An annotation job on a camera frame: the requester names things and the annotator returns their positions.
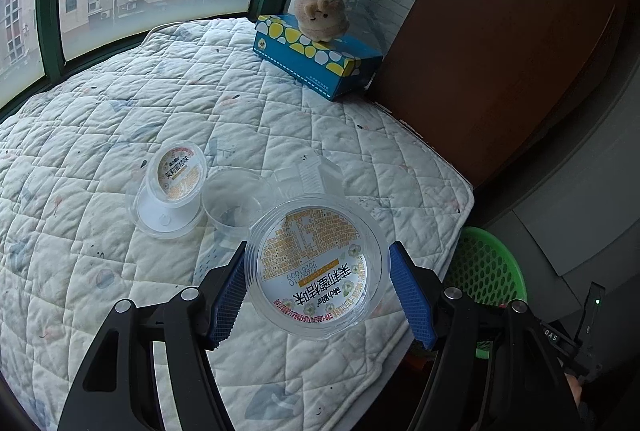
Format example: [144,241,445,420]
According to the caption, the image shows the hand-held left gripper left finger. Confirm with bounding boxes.
[57,241,249,431]

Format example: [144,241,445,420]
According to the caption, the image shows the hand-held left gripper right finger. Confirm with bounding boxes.
[389,241,583,431]

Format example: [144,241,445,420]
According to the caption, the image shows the green plastic basket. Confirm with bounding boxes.
[410,226,529,362]

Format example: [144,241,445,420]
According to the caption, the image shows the clear plastic cup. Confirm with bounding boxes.
[132,183,206,240]
[202,166,273,240]

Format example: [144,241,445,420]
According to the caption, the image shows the white quilted mat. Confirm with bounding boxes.
[0,16,476,431]

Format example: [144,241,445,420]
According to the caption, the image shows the blue dotted tissue box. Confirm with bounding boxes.
[252,13,383,102]

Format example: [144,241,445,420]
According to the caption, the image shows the brown wooden cabinet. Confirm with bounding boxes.
[370,0,621,189]

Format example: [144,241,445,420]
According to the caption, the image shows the beige plush toy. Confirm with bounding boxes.
[292,0,349,42]

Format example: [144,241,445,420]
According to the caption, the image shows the green window frame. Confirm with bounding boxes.
[0,0,453,124]

